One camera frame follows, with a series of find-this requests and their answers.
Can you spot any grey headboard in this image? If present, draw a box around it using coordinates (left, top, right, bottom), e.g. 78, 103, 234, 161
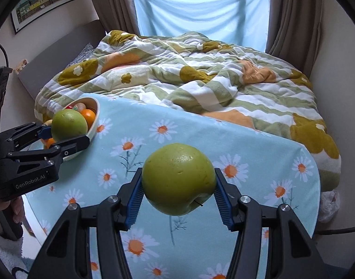
17, 19, 107, 99

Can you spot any cream duck print plate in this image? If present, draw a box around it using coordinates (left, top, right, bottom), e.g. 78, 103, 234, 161
42, 96, 100, 162

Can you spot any light blue sheer curtain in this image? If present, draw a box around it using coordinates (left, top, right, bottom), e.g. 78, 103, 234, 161
131, 0, 271, 53

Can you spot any green apple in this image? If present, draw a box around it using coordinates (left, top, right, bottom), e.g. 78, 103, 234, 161
142, 143, 217, 216
51, 109, 88, 142

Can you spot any black cable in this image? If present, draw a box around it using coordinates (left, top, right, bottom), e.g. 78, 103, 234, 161
314, 221, 355, 236
0, 41, 9, 68

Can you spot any blue daisy print tablecloth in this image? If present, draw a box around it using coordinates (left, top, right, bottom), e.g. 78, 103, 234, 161
22, 93, 320, 279

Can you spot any white fuzzy clothing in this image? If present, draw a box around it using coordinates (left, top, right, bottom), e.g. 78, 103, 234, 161
0, 227, 27, 279

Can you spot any brown curtain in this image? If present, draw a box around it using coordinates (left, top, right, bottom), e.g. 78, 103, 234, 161
265, 0, 323, 70
84, 0, 141, 37

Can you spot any grey speckled sheet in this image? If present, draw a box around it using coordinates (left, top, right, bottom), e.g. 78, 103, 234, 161
68, 43, 95, 64

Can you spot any framed wall poster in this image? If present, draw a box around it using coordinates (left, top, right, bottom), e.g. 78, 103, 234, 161
11, 0, 77, 34

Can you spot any white table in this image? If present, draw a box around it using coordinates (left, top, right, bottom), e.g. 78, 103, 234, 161
22, 193, 54, 256

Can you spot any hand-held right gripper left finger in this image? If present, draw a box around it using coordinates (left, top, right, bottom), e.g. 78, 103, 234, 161
32, 171, 143, 279

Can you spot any person's left hand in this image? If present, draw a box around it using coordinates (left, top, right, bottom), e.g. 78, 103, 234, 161
0, 196, 24, 224

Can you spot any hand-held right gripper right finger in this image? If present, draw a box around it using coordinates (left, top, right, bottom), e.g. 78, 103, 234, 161
214, 167, 331, 279

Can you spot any white plastic bag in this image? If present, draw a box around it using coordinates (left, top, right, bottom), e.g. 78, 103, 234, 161
320, 189, 340, 223

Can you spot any green striped flower blanket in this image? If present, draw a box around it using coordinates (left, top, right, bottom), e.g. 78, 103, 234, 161
34, 30, 342, 192

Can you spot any orange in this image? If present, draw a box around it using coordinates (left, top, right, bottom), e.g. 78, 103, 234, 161
80, 109, 96, 130

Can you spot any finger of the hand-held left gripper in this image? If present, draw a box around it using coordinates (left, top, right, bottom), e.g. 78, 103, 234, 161
6, 135, 91, 166
0, 123, 52, 152

